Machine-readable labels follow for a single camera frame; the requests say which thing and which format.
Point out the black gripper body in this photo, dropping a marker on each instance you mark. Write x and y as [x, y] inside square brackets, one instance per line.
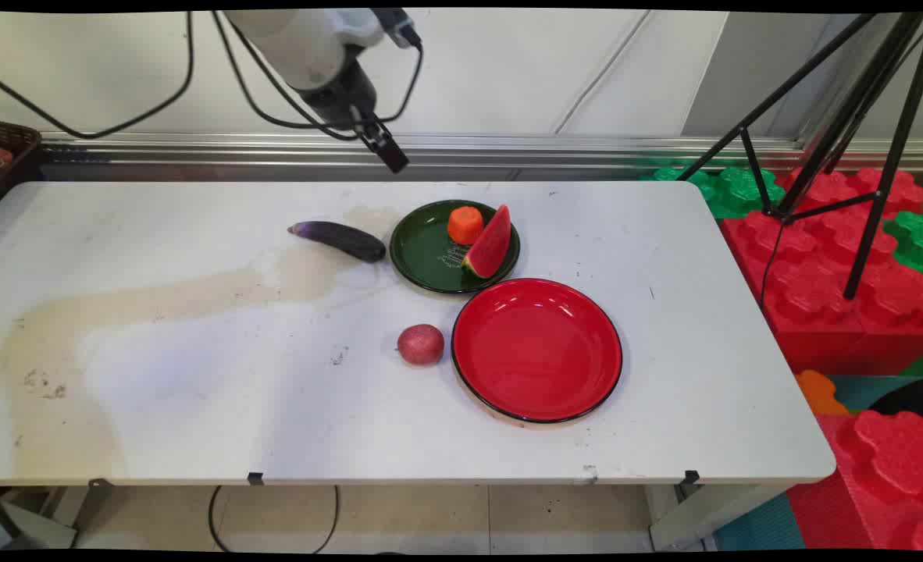
[340, 94]

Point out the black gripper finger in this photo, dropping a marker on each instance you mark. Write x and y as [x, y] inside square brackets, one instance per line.
[393, 158]
[368, 137]

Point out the orange toy carrot piece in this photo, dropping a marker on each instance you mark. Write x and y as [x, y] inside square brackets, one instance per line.
[465, 225]

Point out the purple toy eggplant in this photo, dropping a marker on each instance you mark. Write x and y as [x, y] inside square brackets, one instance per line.
[340, 239]

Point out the dark green plate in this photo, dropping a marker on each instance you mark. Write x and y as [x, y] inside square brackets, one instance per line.
[430, 254]

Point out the toy watermelon slice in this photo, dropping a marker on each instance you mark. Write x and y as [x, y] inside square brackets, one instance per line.
[491, 246]

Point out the red toy apple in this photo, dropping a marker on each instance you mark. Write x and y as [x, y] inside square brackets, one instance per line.
[420, 344]

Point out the red plate black rim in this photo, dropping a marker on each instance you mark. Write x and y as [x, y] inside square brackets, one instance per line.
[537, 350]

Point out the dark wicker basket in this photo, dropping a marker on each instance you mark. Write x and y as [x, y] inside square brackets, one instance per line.
[10, 160]

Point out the black table edge clip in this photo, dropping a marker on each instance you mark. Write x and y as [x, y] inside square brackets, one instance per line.
[255, 478]
[692, 477]

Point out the large red foam block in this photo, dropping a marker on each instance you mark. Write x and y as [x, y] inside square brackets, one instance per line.
[813, 289]

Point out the black tripod stand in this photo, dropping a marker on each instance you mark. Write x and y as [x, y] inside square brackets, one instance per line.
[860, 117]

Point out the white table leg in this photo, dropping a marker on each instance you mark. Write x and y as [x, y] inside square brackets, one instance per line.
[48, 519]
[703, 515]

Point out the orange foam block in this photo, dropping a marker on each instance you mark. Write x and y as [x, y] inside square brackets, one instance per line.
[819, 393]

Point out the teal foam mat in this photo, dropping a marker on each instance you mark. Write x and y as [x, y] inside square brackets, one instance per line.
[762, 527]

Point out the red foam block with knobs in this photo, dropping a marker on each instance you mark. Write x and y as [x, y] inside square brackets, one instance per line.
[875, 484]

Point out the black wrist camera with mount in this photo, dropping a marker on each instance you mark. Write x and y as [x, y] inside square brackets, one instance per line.
[399, 27]

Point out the aluminium wall rail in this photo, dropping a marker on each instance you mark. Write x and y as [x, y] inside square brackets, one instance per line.
[547, 152]

